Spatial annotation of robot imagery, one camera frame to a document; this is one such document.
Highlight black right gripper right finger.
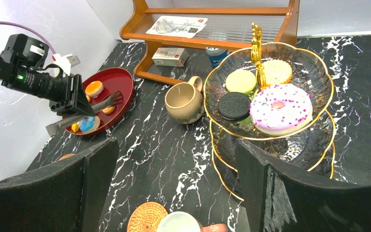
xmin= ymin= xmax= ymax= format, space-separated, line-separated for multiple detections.
xmin=235 ymin=139 xmax=371 ymax=232

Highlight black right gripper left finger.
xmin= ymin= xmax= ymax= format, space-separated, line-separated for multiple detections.
xmin=0 ymin=140 xmax=119 ymax=232

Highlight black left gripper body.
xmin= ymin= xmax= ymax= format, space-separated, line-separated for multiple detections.
xmin=49 ymin=74 xmax=96 ymax=117

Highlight orange white round cake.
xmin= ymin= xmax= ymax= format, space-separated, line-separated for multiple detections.
xmin=85 ymin=81 xmax=104 ymax=98

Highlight orange round cookie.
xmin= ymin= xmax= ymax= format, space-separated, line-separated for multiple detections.
xmin=102 ymin=105 xmax=116 ymax=115
xmin=262 ymin=59 xmax=293 ymax=87

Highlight pink frosted donut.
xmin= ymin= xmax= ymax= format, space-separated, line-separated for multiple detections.
xmin=250 ymin=84 xmax=313 ymax=136

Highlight black round cookie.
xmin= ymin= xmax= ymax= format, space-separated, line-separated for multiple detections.
xmin=218 ymin=92 xmax=251 ymax=121

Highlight green round cookie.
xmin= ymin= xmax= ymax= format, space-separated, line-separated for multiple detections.
xmin=225 ymin=70 xmax=257 ymax=94

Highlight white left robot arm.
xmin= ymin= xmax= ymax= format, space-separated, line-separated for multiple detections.
xmin=0 ymin=34 xmax=96 ymax=117

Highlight yellow striped toy cake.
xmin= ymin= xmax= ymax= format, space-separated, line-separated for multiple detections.
xmin=71 ymin=123 xmax=80 ymax=133

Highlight blue frosted donut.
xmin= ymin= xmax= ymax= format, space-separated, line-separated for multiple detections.
xmin=77 ymin=116 xmax=100 ymax=134

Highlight left woven rattan coaster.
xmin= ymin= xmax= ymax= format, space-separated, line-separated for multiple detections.
xmin=58 ymin=153 xmax=75 ymax=161

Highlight woven rattan coaster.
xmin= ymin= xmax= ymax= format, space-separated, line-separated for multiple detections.
xmin=58 ymin=153 xmax=75 ymax=161
xmin=127 ymin=202 xmax=168 ymax=232

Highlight red round tray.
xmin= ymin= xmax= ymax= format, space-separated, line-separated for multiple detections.
xmin=65 ymin=68 xmax=135 ymax=136

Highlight centre woven rattan coaster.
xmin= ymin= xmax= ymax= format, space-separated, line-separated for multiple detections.
xmin=127 ymin=202 xmax=168 ymax=232

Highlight three-tier glass gold stand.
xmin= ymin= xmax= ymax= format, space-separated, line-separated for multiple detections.
xmin=204 ymin=24 xmax=335 ymax=200

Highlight small white red box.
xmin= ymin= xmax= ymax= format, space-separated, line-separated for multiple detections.
xmin=152 ymin=47 xmax=189 ymax=67

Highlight pink floral mug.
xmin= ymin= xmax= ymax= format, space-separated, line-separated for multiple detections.
xmin=157 ymin=211 xmax=228 ymax=232

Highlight beige ceramic pitcher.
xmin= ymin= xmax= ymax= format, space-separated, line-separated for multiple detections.
xmin=165 ymin=76 xmax=204 ymax=124

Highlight white plastic packet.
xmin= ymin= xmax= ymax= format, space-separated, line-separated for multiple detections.
xmin=146 ymin=15 xmax=208 ymax=39

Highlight blue bottle cap jar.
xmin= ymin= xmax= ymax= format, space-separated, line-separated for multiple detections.
xmin=205 ymin=47 xmax=229 ymax=68

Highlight wooden shelf rack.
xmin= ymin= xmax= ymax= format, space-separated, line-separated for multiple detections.
xmin=120 ymin=0 xmax=300 ymax=85

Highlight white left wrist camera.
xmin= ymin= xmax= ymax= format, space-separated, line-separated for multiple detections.
xmin=52 ymin=53 xmax=80 ymax=76

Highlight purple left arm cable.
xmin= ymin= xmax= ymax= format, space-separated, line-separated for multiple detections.
xmin=0 ymin=21 xmax=57 ymax=55

